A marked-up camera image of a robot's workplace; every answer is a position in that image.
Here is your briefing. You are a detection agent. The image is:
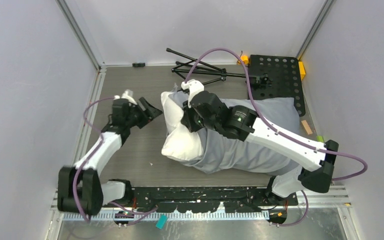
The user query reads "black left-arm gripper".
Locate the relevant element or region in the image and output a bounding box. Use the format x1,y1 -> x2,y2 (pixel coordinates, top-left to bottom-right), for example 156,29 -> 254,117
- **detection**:
125,97 -> 162,129

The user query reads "white pillow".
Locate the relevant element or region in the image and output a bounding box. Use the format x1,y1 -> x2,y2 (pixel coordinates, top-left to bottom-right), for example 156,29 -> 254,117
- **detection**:
160,91 -> 207,163

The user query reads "grey pillowcase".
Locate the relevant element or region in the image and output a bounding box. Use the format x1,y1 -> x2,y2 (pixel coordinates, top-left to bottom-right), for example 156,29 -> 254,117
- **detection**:
178,97 -> 300,176

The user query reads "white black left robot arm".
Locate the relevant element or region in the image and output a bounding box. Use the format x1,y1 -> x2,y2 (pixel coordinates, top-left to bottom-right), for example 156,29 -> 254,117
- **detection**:
57,96 -> 163,220

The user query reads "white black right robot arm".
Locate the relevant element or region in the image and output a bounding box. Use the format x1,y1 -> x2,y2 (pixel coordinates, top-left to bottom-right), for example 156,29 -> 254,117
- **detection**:
179,91 -> 338,205

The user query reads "black folded stand tripod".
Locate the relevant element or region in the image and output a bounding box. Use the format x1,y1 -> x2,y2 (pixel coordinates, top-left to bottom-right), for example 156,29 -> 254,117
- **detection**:
166,48 -> 272,88

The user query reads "black perforated stand plate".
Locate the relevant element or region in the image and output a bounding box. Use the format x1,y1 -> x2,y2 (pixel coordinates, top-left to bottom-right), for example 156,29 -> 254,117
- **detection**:
248,54 -> 306,117

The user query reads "wooden block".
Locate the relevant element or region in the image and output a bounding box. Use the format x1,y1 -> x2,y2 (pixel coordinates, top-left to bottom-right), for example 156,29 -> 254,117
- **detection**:
301,120 -> 313,135

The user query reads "yellow block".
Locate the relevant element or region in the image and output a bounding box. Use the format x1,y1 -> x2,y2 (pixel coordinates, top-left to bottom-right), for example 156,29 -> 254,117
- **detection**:
298,61 -> 306,81

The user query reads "teal tape piece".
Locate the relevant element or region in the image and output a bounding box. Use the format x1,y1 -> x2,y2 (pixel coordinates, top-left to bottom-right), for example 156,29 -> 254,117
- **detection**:
155,214 -> 168,230

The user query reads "green block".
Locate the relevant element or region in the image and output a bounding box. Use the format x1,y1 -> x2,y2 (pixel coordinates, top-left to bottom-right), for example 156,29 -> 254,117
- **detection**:
316,135 -> 325,143

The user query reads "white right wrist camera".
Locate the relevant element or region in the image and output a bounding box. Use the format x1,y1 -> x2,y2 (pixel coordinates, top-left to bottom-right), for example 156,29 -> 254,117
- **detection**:
181,79 -> 205,101

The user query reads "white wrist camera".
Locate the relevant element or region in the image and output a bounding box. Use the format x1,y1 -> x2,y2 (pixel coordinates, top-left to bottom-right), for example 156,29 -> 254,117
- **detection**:
181,79 -> 205,101
113,89 -> 138,105

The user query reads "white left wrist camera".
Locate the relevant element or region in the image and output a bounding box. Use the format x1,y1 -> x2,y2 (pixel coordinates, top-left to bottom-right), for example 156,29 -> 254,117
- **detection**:
113,89 -> 138,105

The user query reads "small black wall clip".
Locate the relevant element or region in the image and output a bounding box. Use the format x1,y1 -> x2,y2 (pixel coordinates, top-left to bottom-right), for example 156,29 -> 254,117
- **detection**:
132,62 -> 146,68

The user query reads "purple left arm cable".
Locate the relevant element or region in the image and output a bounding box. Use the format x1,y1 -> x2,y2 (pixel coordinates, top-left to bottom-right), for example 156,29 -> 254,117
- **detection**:
72,96 -> 117,223

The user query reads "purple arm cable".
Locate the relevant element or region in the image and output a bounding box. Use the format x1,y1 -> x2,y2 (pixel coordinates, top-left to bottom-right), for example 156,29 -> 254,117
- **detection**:
183,47 -> 369,182
72,96 -> 117,223

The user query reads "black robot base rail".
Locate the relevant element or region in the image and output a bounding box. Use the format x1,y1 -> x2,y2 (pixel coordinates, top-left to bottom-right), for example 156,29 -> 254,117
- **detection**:
112,185 -> 300,215

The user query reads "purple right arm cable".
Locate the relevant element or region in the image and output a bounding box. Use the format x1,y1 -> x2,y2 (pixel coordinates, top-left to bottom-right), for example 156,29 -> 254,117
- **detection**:
183,47 -> 369,182

